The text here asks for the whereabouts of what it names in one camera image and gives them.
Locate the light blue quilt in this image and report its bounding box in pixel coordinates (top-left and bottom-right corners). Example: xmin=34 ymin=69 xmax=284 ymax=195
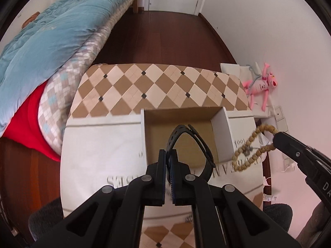
xmin=1 ymin=0 xmax=127 ymax=133

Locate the dark fluffy stool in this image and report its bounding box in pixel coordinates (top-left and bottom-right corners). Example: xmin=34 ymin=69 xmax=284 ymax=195
xmin=263 ymin=203 xmax=293 ymax=232

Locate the white power strip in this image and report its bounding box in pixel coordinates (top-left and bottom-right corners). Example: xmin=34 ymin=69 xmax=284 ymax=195
xmin=273 ymin=106 xmax=288 ymax=132

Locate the white cardboard box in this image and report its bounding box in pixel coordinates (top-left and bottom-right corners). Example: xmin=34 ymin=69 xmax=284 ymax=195
xmin=140 ymin=106 xmax=237 ymax=173

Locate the checkered mattress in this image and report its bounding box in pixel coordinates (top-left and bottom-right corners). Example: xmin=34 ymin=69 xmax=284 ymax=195
xmin=37 ymin=0 xmax=137 ymax=161

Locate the pink panther plush toy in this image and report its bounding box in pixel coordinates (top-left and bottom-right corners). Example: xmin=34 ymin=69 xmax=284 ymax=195
xmin=243 ymin=63 xmax=278 ymax=112

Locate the red bed sheet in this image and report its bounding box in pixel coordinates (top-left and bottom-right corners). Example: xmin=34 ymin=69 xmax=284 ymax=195
xmin=3 ymin=82 xmax=61 ymax=162

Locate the black smart watch band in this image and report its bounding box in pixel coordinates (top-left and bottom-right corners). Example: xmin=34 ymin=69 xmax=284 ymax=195
xmin=165 ymin=124 xmax=215 ymax=181

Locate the printed checkered tablecloth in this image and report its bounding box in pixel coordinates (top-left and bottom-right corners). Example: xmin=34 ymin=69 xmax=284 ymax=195
xmin=59 ymin=63 xmax=267 ymax=248

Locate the wooden bead bracelet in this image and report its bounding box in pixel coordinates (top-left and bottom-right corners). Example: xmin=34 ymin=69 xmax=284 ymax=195
xmin=231 ymin=124 xmax=279 ymax=173

